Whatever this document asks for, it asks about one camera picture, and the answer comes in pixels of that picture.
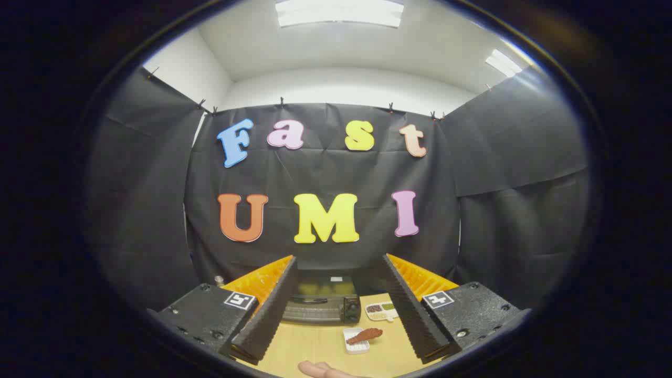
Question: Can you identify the small ceiling light panel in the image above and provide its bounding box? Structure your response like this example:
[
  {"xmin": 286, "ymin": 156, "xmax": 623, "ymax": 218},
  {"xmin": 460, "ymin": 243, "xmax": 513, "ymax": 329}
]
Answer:
[{"xmin": 485, "ymin": 49, "xmax": 523, "ymax": 78}]

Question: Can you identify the white divided dish with beans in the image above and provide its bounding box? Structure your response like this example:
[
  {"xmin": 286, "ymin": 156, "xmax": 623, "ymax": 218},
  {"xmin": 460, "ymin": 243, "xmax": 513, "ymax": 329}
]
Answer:
[{"xmin": 365, "ymin": 302, "xmax": 400, "ymax": 322}]

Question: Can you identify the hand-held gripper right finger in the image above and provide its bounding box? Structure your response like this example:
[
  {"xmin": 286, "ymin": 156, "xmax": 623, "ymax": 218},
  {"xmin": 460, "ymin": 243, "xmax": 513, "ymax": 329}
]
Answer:
[{"xmin": 382, "ymin": 253, "xmax": 531, "ymax": 364}]

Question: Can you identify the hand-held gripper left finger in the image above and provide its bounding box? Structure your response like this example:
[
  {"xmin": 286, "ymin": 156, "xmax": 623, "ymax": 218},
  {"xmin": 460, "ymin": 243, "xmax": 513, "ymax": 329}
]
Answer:
[{"xmin": 150, "ymin": 255, "xmax": 299, "ymax": 365}]

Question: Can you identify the black toaster oven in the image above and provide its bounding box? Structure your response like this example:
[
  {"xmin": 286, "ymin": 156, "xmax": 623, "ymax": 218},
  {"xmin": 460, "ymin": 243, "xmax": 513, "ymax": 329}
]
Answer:
[{"xmin": 282, "ymin": 276, "xmax": 362, "ymax": 324}]

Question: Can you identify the large ceiling light panel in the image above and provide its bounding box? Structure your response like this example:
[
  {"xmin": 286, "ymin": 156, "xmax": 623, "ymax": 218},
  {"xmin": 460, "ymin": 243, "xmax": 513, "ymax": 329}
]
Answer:
[{"xmin": 275, "ymin": 0, "xmax": 405, "ymax": 28}]

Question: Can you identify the white rectangular ribbed tray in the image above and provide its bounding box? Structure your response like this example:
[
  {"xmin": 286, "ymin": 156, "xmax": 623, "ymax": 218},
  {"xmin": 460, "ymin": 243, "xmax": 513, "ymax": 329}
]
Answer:
[{"xmin": 343, "ymin": 328, "xmax": 371, "ymax": 355}]

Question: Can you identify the red meat slice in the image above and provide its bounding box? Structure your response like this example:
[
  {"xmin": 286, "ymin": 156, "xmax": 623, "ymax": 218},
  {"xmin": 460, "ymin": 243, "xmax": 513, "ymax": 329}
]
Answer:
[{"xmin": 345, "ymin": 328, "xmax": 383, "ymax": 345}]

